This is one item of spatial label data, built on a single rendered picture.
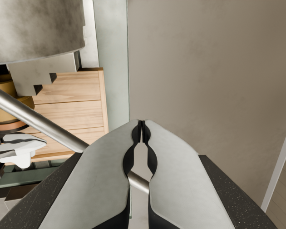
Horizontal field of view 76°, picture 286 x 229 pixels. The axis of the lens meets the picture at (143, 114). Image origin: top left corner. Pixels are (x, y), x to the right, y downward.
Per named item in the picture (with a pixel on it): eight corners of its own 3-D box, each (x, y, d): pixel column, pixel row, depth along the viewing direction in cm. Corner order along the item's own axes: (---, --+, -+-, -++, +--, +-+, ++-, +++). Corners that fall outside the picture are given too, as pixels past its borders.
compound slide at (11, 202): (10, 187, 57) (3, 201, 52) (46, 182, 59) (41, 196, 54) (29, 226, 66) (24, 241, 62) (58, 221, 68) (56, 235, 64)
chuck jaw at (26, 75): (-8, 27, 26) (78, 27, 28) (8, 25, 31) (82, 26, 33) (16, 97, 32) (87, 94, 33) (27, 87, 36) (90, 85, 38)
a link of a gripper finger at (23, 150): (51, 159, 42) (6, 164, 41) (45, 138, 40) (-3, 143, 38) (47, 169, 40) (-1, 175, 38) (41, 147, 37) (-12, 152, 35)
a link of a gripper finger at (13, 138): (53, 150, 45) (12, 155, 43) (48, 130, 42) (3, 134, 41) (51, 159, 42) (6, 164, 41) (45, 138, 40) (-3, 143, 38)
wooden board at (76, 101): (-35, 72, 49) (-45, 76, 46) (103, 67, 56) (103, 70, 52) (4, 158, 63) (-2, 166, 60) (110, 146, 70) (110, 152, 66)
